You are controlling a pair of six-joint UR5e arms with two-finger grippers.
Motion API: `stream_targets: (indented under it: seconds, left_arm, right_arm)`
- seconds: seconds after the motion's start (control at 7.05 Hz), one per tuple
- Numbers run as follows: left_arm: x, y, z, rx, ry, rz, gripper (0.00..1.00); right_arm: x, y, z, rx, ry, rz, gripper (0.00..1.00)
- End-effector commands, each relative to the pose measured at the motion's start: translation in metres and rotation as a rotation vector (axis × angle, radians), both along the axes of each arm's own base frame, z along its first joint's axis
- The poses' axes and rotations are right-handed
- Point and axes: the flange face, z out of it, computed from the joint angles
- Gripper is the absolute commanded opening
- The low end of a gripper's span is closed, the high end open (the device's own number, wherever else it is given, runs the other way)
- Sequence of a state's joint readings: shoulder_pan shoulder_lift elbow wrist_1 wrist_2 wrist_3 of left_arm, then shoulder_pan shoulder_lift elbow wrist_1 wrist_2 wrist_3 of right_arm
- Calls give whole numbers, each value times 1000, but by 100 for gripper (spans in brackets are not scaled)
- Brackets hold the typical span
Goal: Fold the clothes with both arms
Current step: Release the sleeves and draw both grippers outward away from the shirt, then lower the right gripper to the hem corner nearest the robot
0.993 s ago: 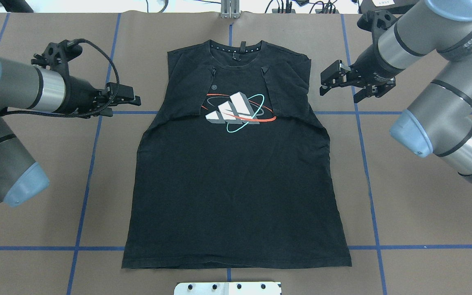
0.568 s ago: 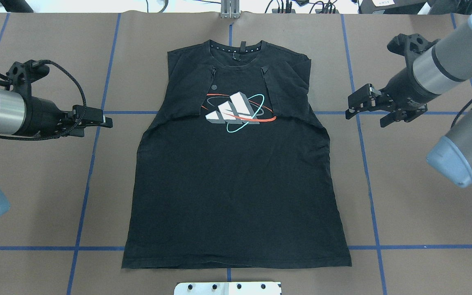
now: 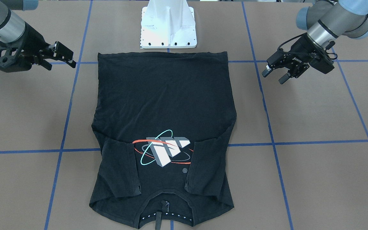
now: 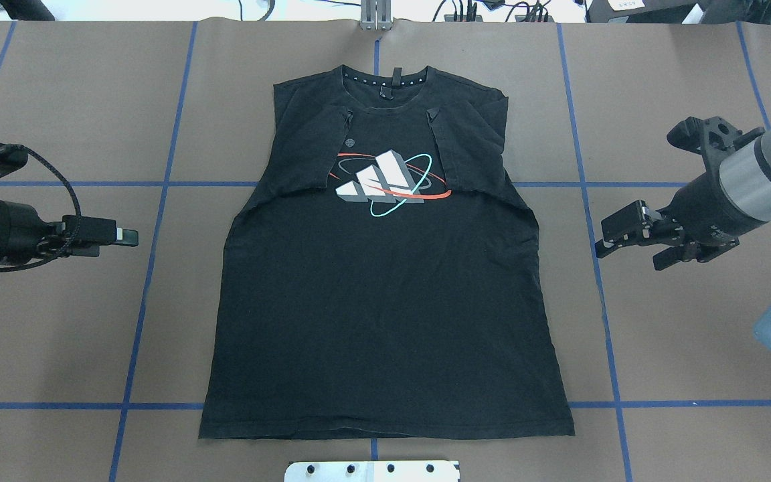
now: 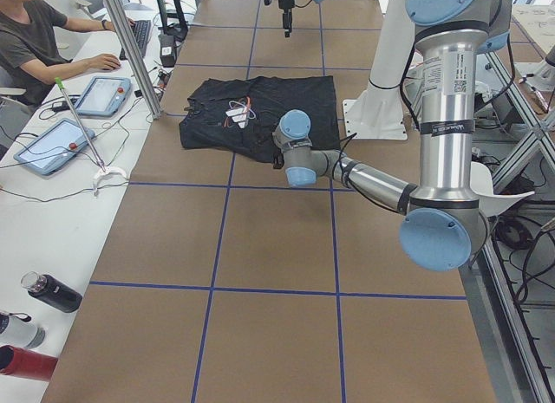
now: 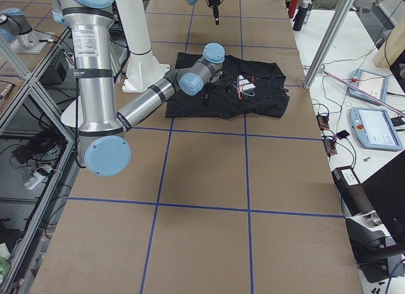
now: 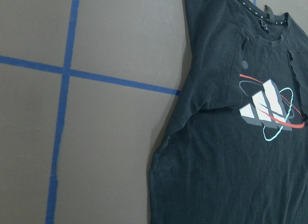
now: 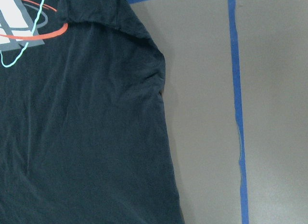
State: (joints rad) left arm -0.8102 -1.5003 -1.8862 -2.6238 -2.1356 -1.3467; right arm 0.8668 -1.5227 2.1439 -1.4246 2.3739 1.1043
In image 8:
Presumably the black printed t-shirt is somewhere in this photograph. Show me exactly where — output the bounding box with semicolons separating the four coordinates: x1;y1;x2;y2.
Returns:
0;0;184;224

